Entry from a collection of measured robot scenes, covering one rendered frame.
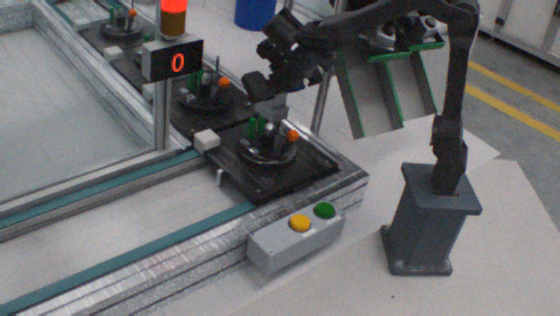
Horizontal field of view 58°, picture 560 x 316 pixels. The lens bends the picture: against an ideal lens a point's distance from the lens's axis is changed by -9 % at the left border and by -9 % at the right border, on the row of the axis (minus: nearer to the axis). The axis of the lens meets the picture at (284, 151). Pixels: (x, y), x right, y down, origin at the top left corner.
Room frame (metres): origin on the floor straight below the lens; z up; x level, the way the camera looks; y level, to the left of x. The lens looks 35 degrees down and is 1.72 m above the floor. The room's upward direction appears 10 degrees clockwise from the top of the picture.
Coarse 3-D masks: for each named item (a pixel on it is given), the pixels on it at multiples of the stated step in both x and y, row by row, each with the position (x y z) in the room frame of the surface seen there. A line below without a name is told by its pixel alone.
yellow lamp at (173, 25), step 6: (162, 12) 0.96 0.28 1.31; (168, 12) 0.96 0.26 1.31; (174, 12) 0.96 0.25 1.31; (180, 12) 0.96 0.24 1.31; (162, 18) 0.96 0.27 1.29; (168, 18) 0.95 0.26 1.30; (174, 18) 0.96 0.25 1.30; (180, 18) 0.96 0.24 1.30; (162, 24) 0.96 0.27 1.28; (168, 24) 0.95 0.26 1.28; (174, 24) 0.96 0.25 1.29; (180, 24) 0.96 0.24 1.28; (162, 30) 0.96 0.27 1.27; (168, 30) 0.95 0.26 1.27; (174, 30) 0.96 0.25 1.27; (180, 30) 0.96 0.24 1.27; (174, 36) 0.96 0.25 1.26
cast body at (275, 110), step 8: (280, 88) 1.03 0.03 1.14; (280, 96) 1.02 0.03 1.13; (256, 104) 1.04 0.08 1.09; (264, 104) 1.02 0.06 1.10; (272, 104) 1.01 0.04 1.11; (280, 104) 1.02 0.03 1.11; (264, 112) 1.02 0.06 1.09; (272, 112) 1.00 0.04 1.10; (280, 112) 1.01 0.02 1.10; (272, 120) 1.00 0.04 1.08; (280, 120) 1.01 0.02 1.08
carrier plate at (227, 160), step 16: (240, 128) 1.11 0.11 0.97; (224, 144) 1.04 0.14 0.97; (304, 144) 1.09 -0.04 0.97; (208, 160) 0.99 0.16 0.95; (224, 160) 0.98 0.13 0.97; (304, 160) 1.03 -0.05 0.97; (320, 160) 1.04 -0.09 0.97; (224, 176) 0.94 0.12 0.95; (240, 176) 0.93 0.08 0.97; (256, 176) 0.94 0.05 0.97; (272, 176) 0.95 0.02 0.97; (288, 176) 0.96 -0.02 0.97; (304, 176) 0.97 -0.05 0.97; (320, 176) 1.00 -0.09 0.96; (240, 192) 0.90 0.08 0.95; (256, 192) 0.89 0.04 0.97; (272, 192) 0.90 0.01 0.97
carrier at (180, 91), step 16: (192, 80) 1.23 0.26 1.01; (208, 80) 1.21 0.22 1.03; (176, 96) 1.21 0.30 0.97; (192, 96) 1.16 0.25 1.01; (208, 96) 1.20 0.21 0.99; (224, 96) 1.22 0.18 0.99; (240, 96) 1.26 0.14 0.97; (176, 112) 1.13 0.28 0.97; (192, 112) 1.14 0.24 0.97; (208, 112) 1.15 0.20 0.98; (224, 112) 1.17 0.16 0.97; (240, 112) 1.18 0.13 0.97; (256, 112) 1.20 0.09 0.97; (176, 128) 1.08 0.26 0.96; (192, 128) 1.08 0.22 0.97; (208, 128) 1.09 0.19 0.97; (224, 128) 1.11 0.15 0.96
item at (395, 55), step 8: (328, 0) 1.28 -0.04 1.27; (352, 0) 1.31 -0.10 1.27; (360, 0) 1.33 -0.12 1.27; (368, 0) 1.34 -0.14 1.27; (376, 0) 1.33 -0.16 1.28; (352, 8) 1.28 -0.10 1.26; (360, 8) 1.30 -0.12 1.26; (392, 24) 1.27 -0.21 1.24; (352, 40) 1.18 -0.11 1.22; (360, 40) 1.16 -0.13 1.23; (400, 40) 1.24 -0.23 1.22; (360, 48) 1.16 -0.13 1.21; (400, 48) 1.23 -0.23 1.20; (408, 48) 1.21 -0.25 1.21; (368, 56) 1.13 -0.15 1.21; (376, 56) 1.14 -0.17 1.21; (384, 56) 1.15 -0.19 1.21; (392, 56) 1.17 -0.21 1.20; (400, 56) 1.19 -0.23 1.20; (408, 56) 1.21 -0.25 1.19
